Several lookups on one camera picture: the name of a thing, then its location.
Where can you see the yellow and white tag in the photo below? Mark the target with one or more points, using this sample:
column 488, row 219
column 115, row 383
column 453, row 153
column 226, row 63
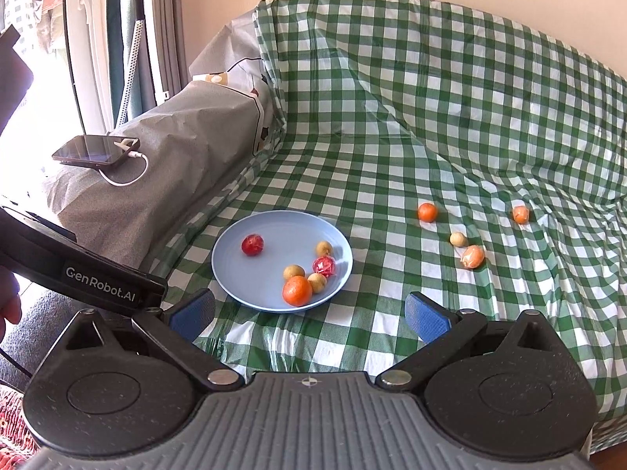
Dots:
column 213, row 79

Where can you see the light blue plate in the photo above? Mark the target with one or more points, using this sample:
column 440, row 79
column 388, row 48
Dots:
column 274, row 254

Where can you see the person's left hand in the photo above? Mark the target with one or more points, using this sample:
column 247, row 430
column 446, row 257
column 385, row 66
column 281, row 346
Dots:
column 10, row 303

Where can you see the white window frame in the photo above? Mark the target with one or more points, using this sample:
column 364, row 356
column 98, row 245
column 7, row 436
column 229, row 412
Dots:
column 166, row 24

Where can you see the plastic-wrapped small orange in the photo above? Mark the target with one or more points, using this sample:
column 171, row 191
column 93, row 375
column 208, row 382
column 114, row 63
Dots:
column 472, row 256
column 520, row 214

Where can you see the grey mesh-covered pole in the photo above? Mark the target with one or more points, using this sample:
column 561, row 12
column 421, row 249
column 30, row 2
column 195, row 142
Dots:
column 131, row 68

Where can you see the small yellow plum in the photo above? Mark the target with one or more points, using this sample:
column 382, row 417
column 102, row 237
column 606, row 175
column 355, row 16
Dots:
column 318, row 283
column 324, row 248
column 294, row 271
column 458, row 239

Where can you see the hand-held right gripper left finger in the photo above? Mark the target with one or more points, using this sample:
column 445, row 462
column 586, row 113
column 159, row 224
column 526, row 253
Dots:
column 193, row 314

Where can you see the plastic-wrapped red plum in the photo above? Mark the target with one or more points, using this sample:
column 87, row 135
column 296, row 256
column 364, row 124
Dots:
column 324, row 265

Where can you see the red patterned rug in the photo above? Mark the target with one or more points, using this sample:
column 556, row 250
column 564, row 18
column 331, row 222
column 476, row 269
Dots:
column 12, row 431

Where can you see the teal curtain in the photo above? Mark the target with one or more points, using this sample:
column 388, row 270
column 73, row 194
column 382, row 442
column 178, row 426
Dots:
column 117, row 49

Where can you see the dark flat panel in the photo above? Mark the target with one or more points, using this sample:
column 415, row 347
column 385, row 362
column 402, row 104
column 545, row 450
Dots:
column 12, row 78

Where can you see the hanging clothes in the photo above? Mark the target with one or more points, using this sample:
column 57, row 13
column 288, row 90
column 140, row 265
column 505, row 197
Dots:
column 29, row 0

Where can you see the black smartphone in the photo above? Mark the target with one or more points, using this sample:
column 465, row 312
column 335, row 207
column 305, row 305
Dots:
column 88, row 149

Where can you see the green checked tablecloth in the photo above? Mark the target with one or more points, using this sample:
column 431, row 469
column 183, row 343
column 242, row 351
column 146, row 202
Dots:
column 441, row 107

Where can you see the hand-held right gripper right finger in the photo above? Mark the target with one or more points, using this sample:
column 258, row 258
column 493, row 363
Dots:
column 426, row 317

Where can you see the grey covered box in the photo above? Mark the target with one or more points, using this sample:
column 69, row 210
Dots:
column 186, row 156

